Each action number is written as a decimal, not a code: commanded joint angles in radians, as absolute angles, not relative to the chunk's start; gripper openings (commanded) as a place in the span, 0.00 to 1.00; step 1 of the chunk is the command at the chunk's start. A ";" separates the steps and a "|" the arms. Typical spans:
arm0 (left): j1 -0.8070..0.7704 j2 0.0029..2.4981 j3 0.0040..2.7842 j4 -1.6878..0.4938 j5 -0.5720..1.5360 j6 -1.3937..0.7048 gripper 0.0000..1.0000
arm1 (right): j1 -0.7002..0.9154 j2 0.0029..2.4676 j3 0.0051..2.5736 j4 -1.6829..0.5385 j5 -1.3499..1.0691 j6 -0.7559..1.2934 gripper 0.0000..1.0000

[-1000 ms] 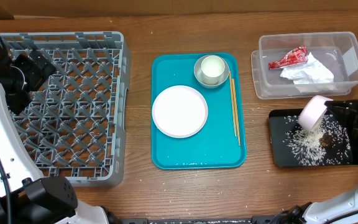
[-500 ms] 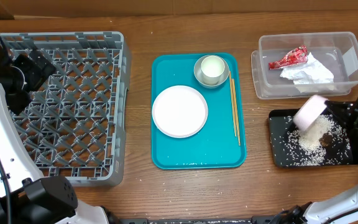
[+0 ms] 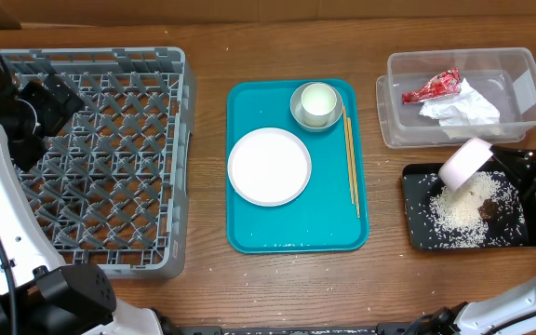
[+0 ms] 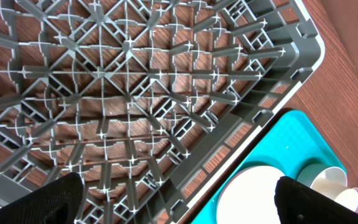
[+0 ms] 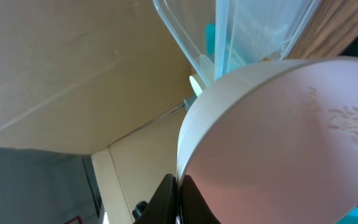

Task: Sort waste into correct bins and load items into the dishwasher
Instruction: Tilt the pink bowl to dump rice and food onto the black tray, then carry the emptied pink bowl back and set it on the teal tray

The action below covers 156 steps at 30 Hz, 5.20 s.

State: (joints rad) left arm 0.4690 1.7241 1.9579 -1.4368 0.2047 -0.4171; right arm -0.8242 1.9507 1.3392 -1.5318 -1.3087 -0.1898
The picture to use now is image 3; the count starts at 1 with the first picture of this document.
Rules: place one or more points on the clear plastic bin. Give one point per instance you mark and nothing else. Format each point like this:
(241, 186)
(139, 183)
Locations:
(506, 77)

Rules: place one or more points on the white napkin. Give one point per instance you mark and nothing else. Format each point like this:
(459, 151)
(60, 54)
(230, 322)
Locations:
(467, 108)

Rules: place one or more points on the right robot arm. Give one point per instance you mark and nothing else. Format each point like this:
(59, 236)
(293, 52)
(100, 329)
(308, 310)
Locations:
(513, 312)

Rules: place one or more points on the black waste tray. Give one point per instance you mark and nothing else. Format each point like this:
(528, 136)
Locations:
(514, 227)

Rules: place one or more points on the white cup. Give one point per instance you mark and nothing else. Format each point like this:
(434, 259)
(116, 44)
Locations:
(318, 101)

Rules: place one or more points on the grey dishwasher rack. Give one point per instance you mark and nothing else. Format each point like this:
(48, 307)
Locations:
(111, 189)

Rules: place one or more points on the white round plate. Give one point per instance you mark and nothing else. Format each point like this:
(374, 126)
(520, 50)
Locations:
(269, 167)

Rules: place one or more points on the grey small bowl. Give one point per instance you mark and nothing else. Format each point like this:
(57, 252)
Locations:
(296, 109)

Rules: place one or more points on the pink small bowl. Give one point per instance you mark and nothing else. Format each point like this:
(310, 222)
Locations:
(465, 163)

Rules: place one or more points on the white rice pile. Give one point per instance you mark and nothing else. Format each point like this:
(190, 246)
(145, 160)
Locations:
(456, 214)

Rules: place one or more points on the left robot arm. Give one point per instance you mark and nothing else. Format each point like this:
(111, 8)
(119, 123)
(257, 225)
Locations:
(39, 292)

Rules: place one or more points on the teal plastic tray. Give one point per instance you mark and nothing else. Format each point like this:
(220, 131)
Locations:
(322, 217)

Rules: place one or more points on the red snack wrapper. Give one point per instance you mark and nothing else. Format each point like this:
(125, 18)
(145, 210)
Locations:
(442, 85)

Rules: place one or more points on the brown food scrap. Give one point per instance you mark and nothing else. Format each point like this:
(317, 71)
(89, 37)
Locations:
(489, 211)

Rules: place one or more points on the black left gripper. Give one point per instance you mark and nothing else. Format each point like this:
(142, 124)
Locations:
(58, 115)

